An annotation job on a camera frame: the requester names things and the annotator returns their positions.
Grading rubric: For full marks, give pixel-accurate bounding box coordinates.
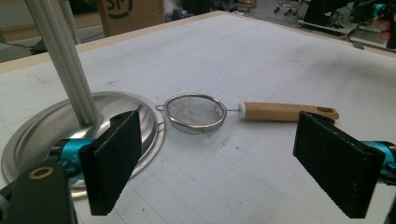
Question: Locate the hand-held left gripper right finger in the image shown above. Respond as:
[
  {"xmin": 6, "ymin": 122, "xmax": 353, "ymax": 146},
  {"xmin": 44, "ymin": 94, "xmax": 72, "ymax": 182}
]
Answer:
[{"xmin": 292, "ymin": 110, "xmax": 396, "ymax": 219}]

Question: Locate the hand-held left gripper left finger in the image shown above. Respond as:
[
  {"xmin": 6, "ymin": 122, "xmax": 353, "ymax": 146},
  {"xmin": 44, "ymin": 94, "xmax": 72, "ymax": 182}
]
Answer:
[{"xmin": 59, "ymin": 109, "xmax": 144, "ymax": 217}]

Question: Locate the mesh strainer with wooden handle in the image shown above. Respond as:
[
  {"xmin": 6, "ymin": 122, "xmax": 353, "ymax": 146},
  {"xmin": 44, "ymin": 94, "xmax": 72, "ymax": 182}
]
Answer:
[{"xmin": 154, "ymin": 92, "xmax": 340, "ymax": 136}]

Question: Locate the black equipment on board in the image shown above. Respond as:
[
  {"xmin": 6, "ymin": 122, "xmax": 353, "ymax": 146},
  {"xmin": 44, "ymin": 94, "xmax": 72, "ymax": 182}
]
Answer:
[{"xmin": 296, "ymin": 0, "xmax": 360, "ymax": 38}]

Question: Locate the chair caster base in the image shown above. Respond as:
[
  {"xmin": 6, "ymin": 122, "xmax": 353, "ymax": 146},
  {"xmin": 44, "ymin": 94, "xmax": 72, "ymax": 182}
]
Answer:
[{"xmin": 273, "ymin": 0, "xmax": 301, "ymax": 15}]

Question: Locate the brown cardboard box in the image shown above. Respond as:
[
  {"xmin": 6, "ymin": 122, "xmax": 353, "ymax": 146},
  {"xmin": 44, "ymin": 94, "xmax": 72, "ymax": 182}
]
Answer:
[{"xmin": 97, "ymin": 0, "xmax": 166, "ymax": 38}]

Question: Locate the grey metal pole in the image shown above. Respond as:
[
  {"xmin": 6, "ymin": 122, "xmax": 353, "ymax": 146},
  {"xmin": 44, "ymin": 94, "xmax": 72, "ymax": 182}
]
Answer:
[{"xmin": 58, "ymin": 0, "xmax": 82, "ymax": 45}]

